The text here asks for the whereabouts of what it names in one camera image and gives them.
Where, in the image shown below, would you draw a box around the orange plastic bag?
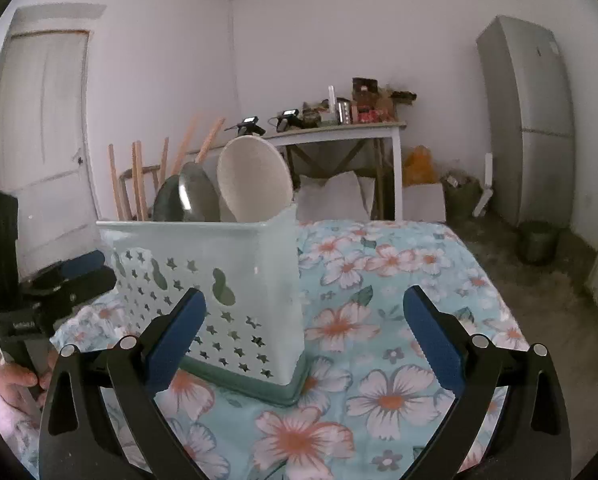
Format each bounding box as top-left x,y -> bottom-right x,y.
404,145 -> 437,186

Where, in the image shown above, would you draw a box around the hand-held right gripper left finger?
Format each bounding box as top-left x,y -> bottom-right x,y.
38,287 -> 208,480

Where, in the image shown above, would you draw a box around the white leaning board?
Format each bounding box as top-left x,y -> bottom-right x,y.
474,152 -> 494,218

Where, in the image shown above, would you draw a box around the stainless steel ladle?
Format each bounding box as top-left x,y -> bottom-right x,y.
179,161 -> 222,223

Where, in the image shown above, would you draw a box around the white plastic rice paddle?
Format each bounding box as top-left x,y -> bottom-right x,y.
217,136 -> 294,224

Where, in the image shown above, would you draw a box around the grey-green bag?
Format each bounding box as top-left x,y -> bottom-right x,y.
441,172 -> 482,218

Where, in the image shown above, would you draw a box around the green plastic utensil holder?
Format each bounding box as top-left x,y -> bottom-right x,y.
96,202 -> 314,407

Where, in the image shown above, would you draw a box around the dark round pot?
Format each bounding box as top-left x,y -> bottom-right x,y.
516,220 -> 560,265

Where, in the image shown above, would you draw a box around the floral blanket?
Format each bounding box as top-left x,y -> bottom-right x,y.
16,219 -> 532,480

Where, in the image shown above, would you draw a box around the grey refrigerator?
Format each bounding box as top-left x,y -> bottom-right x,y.
476,15 -> 577,228

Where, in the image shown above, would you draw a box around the bundle of wooden chopsticks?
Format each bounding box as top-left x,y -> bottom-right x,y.
108,115 -> 227,222

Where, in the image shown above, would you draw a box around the wooden chair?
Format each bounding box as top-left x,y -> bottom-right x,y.
120,164 -> 160,208

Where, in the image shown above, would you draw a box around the person's left forearm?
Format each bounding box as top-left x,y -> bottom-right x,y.
0,390 -> 40,456

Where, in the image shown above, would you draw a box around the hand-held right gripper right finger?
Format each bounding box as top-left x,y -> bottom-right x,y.
403,284 -> 574,480

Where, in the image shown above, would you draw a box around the white box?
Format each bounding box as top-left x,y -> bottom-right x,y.
403,182 -> 447,223

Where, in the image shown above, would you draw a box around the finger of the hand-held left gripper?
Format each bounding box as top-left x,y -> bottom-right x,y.
21,267 -> 117,322
29,250 -> 107,287

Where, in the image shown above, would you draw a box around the white table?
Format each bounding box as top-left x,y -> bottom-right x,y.
261,121 -> 408,221

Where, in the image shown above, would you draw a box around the brown and red boxes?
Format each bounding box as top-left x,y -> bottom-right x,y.
351,77 -> 418,123

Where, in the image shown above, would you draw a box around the person's left hand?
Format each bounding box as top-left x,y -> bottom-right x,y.
0,350 -> 60,411

